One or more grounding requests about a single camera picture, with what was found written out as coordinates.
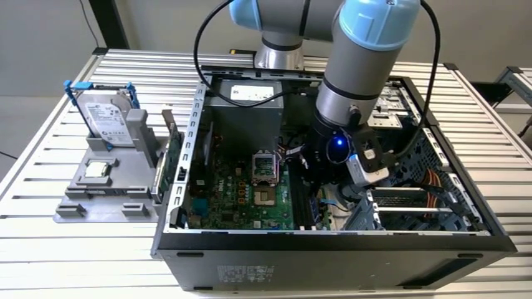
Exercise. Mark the silver hard disk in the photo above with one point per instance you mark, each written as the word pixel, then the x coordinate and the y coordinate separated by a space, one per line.
pixel 106 121

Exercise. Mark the grey power supply unit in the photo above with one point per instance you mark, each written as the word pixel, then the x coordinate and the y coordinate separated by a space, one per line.
pixel 246 124

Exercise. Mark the grey metal disk bay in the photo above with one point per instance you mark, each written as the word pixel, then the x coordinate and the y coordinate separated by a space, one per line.
pixel 403 199

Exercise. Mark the black RAM slot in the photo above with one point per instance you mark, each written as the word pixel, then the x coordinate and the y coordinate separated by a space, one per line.
pixel 299 205

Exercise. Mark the black PC case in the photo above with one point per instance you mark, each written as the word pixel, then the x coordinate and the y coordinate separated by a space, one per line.
pixel 291 268

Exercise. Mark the black camera bracket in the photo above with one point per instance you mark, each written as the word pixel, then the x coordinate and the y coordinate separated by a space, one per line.
pixel 370 146

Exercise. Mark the metal locking lever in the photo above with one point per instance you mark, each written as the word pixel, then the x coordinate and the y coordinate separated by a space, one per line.
pixel 278 169

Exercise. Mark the grey metal drive cage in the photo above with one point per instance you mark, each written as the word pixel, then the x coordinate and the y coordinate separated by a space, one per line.
pixel 389 121

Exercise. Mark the RAM memory stick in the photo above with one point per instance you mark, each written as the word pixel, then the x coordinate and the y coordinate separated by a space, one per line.
pixel 109 191
pixel 315 208

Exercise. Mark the grey parts rack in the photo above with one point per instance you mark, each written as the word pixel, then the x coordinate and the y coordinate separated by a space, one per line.
pixel 125 168

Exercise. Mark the silver CPU chip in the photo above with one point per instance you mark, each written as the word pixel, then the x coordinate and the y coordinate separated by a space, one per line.
pixel 98 169

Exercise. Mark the green motherboard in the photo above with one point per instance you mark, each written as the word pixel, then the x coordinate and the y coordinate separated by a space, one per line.
pixel 250 218

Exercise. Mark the black case fan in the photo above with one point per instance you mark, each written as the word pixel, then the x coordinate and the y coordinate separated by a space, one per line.
pixel 206 155

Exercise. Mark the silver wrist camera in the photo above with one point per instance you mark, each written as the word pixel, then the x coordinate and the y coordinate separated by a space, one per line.
pixel 366 179

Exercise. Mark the blue disk carrier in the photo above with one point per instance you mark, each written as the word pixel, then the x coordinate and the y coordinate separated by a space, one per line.
pixel 81 85

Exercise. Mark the aluminium frame table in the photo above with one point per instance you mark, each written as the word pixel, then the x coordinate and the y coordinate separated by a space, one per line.
pixel 515 78

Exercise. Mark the green graphics card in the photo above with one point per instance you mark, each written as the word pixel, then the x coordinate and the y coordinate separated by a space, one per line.
pixel 173 155

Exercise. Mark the black frame post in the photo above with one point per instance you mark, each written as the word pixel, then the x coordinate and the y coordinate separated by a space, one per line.
pixel 110 25

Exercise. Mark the CPU socket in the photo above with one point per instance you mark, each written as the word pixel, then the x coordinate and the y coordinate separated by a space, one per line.
pixel 266 197

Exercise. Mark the yellow black plug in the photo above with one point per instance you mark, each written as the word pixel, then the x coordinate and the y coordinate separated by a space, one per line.
pixel 235 51

